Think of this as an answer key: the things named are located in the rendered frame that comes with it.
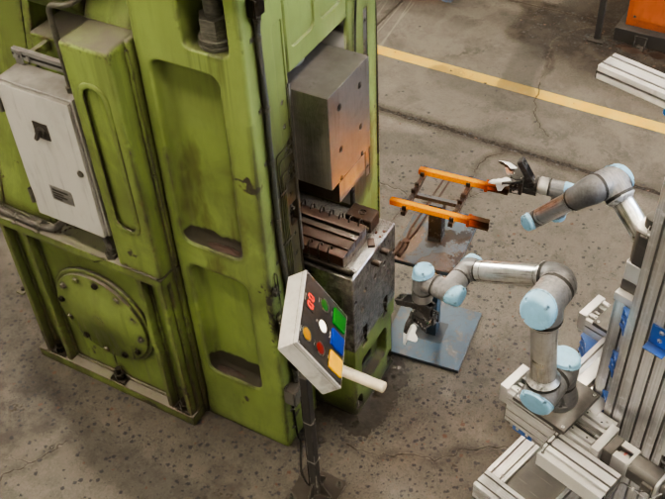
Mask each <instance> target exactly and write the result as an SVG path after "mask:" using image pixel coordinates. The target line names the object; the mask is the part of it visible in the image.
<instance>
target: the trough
mask: <svg viewBox="0 0 665 499"><path fill-rule="evenodd" d="M301 214H302V220H304V221H307V222H310V223H313V224H316V225H318V226H321V227H324V228H327V229H330V230H333V231H336V232H339V233H341V234H344V235H347V236H350V235H354V237H355V240H357V238H358V237H359V233H357V232H355V231H352V230H349V229H346V228H343V227H340V226H338V225H335V224H332V223H329V222H326V221H323V220H320V219H317V218H314V217H311V216H308V215H306V214H303V213H301Z"/></svg>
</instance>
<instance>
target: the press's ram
mask: <svg viewBox="0 0 665 499"><path fill-rule="evenodd" d="M287 79H288V82H290V90H291V101H292V113H293V124H294V136H295V147H296V157H297V169H298V179H299V180H302V181H305V182H308V183H311V184H314V185H317V186H320V187H323V188H326V189H328V190H331V191H333V190H334V189H335V187H336V186H337V185H338V184H339V183H340V179H341V178H344V177H345V175H346V174H347V173H348V172H349V171H350V170H351V168H352V167H353V166H354V165H355V164H356V162H357V161H358V160H359V159H360V158H361V155H362V154H364V153H365V152H366V150H367V149H368V148H369V147H370V108H369V56H368V55H366V54H363V53H359V52H355V51H351V50H345V49H341V48H337V47H333V46H329V45H325V44H322V43H319V44H318V45H317V46H316V47H315V48H314V49H313V50H311V51H310V52H309V53H308V54H307V55H306V56H305V59H304V61H303V63H302V64H300V65H299V66H297V67H295V68H293V69H292V70H291V71H290V72H287Z"/></svg>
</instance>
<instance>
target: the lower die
mask: <svg viewBox="0 0 665 499"><path fill-rule="evenodd" d="M301 213H303V214H306V215H308V216H311V217H314V218H317V219H320V220H323V221H326V222H329V223H332V224H335V225H338V226H340V227H343V228H346V229H349V230H352V231H355V232H357V233H359V237H358V238H357V240H355V238H353V237H350V236H347V235H344V234H341V233H339V232H336V231H333V230H330V229H327V228H324V227H321V226H318V225H316V224H313V223H310V222H307V221H304V220H302V226H303V237H304V249H303V252H304V253H308V240H309V239H310V238H312V239H313V242H312V240H310V242H309V249H310V254H311V255H312V256H315V257H318V249H317V247H318V244H319V242H323V245H322V244H320V245H319V254H320V258H321V259H323V260H326V261H328V253H327V250H328V247H329V246H330V245H332V248H330V249H329V259H330V262H332V263H334V264H337V265H340V266H343V267H346V266H347V265H348V264H349V262H350V261H351V260H352V258H353V256H354V255H355V254H356V253H357V252H358V250H359V249H360V248H361V246H362V245H363V244H364V242H365V241H366V226H365V225H362V224H359V226H357V225H358V223H356V222H353V221H350V220H349V223H348V220H347V219H344V218H342V217H340V218H338V216H336V215H333V214H331V215H330V216H329V213H327V212H324V211H321V213H320V210H319V209H316V208H313V207H312V209H310V206H307V205H304V204H302V206H301ZM353 254H354V255H353Z"/></svg>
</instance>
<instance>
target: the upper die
mask: <svg viewBox="0 0 665 499"><path fill-rule="evenodd" d="M364 172H365V163H364V154H362V155H361V158H360V159H359V160H358V161H357V162H356V164H355V165H354V166H353V167H352V168H351V170H350V171H349V172H348V173H347V174H346V175H345V177H344V178H341V179H340V183H339V184H338V185H337V186H336V187H335V189H334V190H333V191H331V190H328V189H326V188H323V187H320V186H317V185H314V184H311V183H308V182H305V181H302V180H299V179H298V180H299V189H301V190H304V191H307V192H310V193H313V194H316V195H319V196H322V197H325V198H328V199H331V200H333V201H336V202H339V203H340V202H341V201H342V199H343V198H344V197H345V196H346V194H347V193H348V192H349V191H350V190H351V188H352V187H353V186H354V185H355V183H356V182H357V181H358V180H359V179H360V177H361V176H362V175H363V174H364Z"/></svg>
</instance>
